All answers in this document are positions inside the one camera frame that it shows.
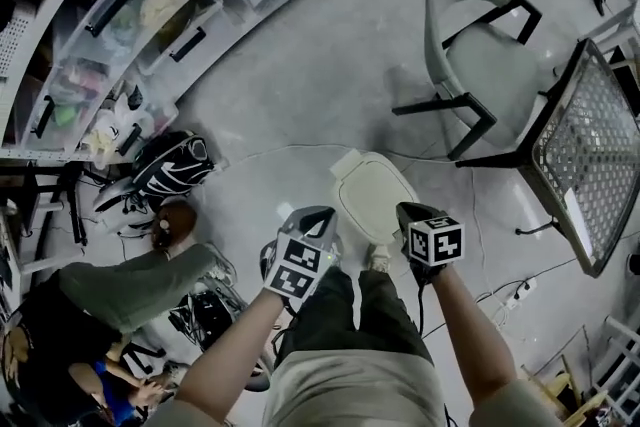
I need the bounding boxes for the person's beige shirt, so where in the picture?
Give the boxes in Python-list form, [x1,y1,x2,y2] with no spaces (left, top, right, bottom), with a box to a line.
[144,348,569,427]

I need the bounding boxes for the white trash bin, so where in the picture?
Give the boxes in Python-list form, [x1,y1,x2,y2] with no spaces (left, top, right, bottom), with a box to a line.
[329,149,422,247]

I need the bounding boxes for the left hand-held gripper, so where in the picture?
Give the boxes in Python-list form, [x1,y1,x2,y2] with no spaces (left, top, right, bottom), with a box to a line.
[259,205,343,302]

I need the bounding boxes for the wooden sticks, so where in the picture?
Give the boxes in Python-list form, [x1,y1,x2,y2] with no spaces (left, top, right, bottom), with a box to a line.
[519,324,616,421]

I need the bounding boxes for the black metal stand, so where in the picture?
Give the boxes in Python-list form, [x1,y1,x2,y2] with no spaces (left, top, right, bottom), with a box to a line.
[0,161,90,247]

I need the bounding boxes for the white trash bin lid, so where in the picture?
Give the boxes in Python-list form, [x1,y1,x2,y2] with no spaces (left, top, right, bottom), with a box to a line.
[329,149,375,182]

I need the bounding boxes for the person's dark trousers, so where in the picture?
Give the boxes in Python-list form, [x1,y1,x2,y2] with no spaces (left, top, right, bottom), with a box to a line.
[273,263,435,369]

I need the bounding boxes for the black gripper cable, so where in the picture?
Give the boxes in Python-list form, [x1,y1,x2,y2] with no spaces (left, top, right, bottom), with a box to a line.
[415,282,430,341]

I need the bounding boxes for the row of clear storage boxes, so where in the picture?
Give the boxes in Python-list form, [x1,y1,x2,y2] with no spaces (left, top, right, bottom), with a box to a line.
[19,0,322,157]

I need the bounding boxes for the grey chair with black legs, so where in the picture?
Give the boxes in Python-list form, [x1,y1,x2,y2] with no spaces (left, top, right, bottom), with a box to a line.
[391,0,545,162]

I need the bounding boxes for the person's right forearm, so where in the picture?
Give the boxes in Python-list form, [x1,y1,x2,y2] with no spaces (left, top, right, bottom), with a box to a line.
[428,263,519,407]

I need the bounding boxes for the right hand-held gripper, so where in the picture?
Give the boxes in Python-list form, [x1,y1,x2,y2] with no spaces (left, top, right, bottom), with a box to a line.
[395,200,467,287]

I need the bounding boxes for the black and white backpack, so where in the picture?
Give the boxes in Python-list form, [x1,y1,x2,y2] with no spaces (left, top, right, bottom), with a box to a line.
[93,129,217,217]

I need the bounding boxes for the person's white shoe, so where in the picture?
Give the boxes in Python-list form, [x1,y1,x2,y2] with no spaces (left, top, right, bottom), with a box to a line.
[366,242,395,274]

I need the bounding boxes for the black-framed metal mesh table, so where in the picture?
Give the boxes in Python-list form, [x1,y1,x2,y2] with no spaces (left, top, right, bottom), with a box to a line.
[455,37,640,279]

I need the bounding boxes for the person's left forearm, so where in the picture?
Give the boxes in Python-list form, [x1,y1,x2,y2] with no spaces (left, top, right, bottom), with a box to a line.
[173,284,302,416]

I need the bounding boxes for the white metal rack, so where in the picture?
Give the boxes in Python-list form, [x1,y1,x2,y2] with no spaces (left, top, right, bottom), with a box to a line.
[593,314,640,419]

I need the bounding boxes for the white power strip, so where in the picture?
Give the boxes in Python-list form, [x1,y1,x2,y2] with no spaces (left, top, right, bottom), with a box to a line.
[503,276,539,304]

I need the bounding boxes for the tangle of black cables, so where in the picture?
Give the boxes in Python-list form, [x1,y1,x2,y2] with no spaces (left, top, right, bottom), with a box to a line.
[168,284,251,352]

